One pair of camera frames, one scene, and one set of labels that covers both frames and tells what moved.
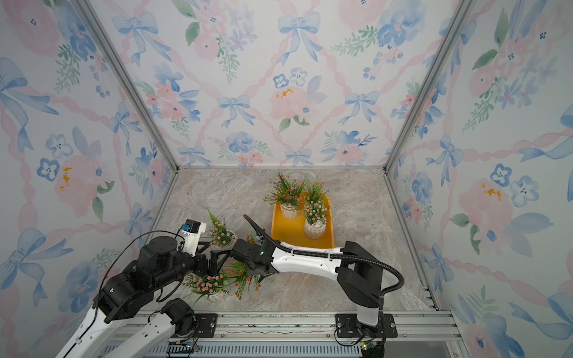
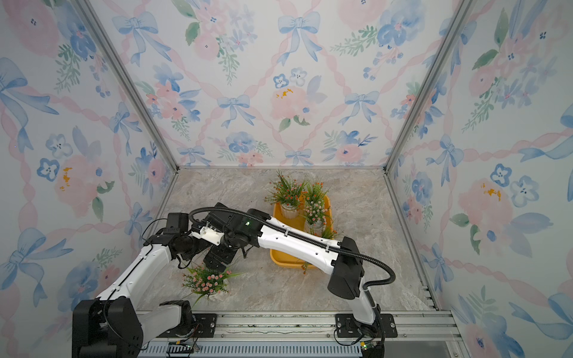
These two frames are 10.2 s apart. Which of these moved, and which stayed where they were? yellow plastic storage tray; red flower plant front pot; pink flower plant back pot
Moved: red flower plant front pot
Stayed: pink flower plant back pot; yellow plastic storage tray
